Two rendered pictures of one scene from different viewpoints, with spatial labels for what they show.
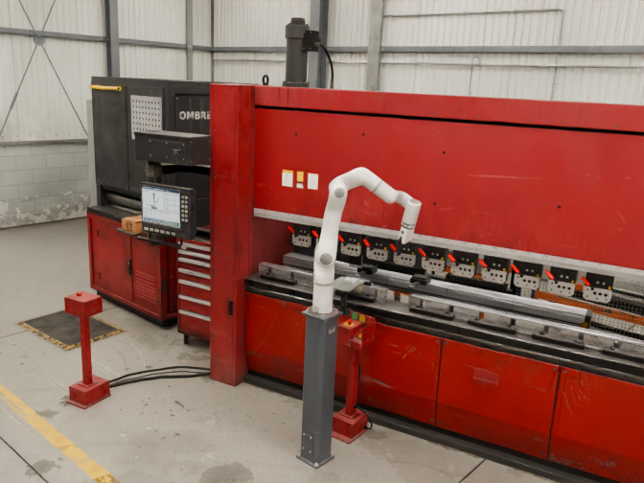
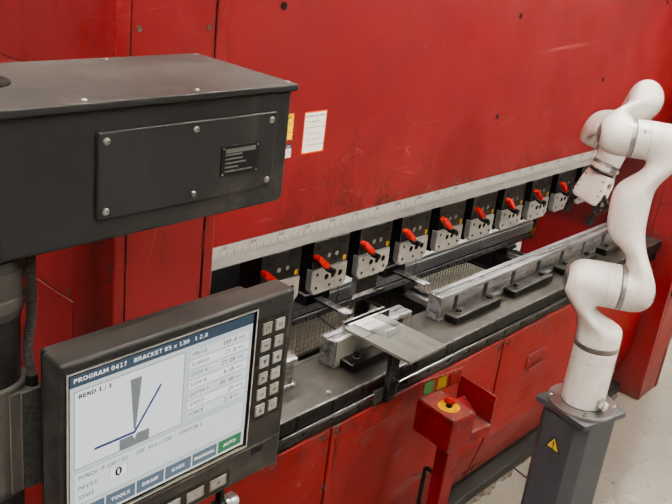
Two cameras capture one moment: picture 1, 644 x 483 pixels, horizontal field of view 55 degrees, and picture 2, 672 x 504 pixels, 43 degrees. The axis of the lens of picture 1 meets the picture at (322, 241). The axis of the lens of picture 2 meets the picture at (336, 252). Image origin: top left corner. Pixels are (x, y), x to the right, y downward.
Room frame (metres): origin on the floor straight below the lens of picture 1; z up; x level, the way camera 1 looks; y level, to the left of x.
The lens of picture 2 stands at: (3.75, 2.19, 2.20)
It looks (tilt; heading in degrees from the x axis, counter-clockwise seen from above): 22 degrees down; 282
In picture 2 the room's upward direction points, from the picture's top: 7 degrees clockwise
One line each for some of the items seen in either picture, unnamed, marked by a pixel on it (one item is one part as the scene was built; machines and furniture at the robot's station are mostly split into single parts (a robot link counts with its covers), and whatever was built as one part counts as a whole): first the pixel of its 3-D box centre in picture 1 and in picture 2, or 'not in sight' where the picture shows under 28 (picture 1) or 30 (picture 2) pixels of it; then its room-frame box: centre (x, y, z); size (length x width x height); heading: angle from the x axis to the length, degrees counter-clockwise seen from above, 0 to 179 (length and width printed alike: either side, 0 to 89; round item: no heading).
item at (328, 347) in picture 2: (360, 289); (367, 335); (4.15, -0.29, 0.92); 0.39 x 0.06 x 0.10; 62
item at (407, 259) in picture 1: (406, 252); (440, 222); (4.00, -0.57, 1.26); 0.15 x 0.09 x 0.17; 62
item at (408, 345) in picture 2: (345, 284); (394, 337); (4.05, -0.18, 1.00); 0.26 x 0.18 x 0.01; 152
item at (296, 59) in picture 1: (307, 53); not in sight; (4.54, 0.17, 2.54); 0.33 x 0.25 x 0.47; 62
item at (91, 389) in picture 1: (85, 346); not in sight; (4.08, 1.67, 0.41); 0.25 x 0.20 x 0.83; 152
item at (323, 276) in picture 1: (324, 262); (594, 303); (3.51, -0.02, 1.30); 0.19 x 0.12 x 0.24; 3
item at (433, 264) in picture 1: (435, 257); (473, 212); (3.91, -0.75, 1.26); 0.15 x 0.09 x 0.17; 62
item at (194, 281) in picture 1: (216, 290); not in sight; (5.18, 0.92, 0.50); 0.50 x 0.50 x 1.00; 62
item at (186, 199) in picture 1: (170, 210); (165, 407); (4.24, 1.08, 1.42); 0.45 x 0.12 x 0.36; 63
